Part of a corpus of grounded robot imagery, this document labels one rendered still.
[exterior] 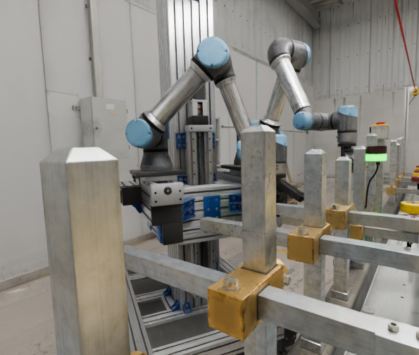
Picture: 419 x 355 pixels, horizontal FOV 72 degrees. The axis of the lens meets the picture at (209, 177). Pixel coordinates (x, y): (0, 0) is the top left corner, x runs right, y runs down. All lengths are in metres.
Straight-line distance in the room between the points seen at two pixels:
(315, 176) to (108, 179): 0.48
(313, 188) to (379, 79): 8.48
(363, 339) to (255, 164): 0.22
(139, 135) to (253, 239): 0.86
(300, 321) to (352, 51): 9.06
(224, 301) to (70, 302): 0.20
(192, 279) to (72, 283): 0.25
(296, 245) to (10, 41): 2.86
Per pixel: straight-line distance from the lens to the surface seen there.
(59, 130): 3.09
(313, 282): 0.67
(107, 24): 3.63
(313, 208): 0.62
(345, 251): 0.59
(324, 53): 9.50
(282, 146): 1.12
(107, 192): 0.19
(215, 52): 1.15
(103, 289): 0.21
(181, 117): 1.55
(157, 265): 0.48
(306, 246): 0.57
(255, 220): 0.39
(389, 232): 1.08
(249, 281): 0.38
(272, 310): 0.37
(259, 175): 0.37
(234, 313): 0.36
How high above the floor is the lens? 1.14
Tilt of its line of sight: 6 degrees down
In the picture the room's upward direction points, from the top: 2 degrees counter-clockwise
